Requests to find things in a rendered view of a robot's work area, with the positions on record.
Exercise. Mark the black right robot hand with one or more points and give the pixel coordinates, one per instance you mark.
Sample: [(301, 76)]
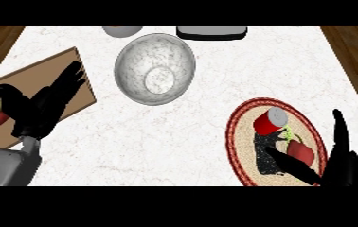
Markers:
[(338, 171)]

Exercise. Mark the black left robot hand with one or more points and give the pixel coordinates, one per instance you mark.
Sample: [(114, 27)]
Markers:
[(39, 111)]

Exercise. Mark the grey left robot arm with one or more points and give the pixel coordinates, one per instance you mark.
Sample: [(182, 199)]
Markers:
[(17, 167)]

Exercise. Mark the red can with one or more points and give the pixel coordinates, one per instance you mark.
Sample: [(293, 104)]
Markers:
[(267, 123)]

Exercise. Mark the round woven red-rimmed placemat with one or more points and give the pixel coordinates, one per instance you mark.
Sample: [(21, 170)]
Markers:
[(243, 142)]

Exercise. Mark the grey marble bowl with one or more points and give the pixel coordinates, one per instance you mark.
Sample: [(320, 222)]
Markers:
[(154, 60)]

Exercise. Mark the small red object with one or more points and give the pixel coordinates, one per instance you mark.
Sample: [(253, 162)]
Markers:
[(3, 118)]

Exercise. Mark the brown wooden cutting board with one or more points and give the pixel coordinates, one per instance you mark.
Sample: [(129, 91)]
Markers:
[(33, 76)]

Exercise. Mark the small grey cup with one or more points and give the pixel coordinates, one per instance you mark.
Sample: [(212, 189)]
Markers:
[(122, 30)]

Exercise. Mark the grey appliance with black base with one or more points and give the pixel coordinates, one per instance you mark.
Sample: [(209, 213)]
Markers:
[(212, 32)]

